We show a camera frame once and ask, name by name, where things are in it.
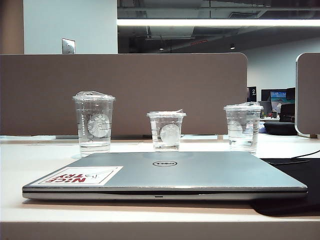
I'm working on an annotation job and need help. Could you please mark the black round cushion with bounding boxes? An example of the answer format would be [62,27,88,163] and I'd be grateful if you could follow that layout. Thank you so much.
[263,121,298,136]

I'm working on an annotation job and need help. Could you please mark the tall clear Starbucks cup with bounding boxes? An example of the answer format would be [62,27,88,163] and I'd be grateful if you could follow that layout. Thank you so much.
[72,91,117,158]

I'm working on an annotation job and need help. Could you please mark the black sign with number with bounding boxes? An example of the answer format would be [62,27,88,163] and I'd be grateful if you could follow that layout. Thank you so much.
[247,86,258,102]

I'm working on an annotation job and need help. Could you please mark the black office chair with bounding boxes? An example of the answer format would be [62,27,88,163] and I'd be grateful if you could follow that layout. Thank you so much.
[279,103,296,123]

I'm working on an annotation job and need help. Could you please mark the black cable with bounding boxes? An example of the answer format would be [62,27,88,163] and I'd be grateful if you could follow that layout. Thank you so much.
[291,149,320,160]

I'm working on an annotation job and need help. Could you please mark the clear cup with label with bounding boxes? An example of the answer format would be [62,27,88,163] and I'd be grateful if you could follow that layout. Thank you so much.
[223,101,264,154]

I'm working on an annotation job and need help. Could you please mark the brown divider with white edge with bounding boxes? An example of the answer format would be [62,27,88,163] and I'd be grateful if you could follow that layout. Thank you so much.
[294,52,320,139]

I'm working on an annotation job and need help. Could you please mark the metal wall switch plate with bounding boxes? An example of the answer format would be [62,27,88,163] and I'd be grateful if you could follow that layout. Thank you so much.
[61,37,76,55]

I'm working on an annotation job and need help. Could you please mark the monitor with beach picture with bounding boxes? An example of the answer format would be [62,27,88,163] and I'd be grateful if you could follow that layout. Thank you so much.
[269,91,287,113]

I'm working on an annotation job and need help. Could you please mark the short clear plastic cup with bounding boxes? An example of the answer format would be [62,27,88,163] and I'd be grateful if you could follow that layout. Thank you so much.
[146,109,187,152]

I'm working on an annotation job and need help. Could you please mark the black mouse pad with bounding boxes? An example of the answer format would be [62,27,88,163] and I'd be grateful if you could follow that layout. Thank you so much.
[249,157,320,217]

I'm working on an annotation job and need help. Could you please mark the long ceiling light strip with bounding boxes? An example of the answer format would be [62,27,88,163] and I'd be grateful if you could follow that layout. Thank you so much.
[116,18,320,27]

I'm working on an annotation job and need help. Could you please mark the wide brown desk divider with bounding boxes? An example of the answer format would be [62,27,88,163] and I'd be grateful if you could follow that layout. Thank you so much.
[0,52,248,137]

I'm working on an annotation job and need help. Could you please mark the silver Dell laptop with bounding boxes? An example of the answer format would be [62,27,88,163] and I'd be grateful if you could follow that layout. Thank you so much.
[21,151,308,201]

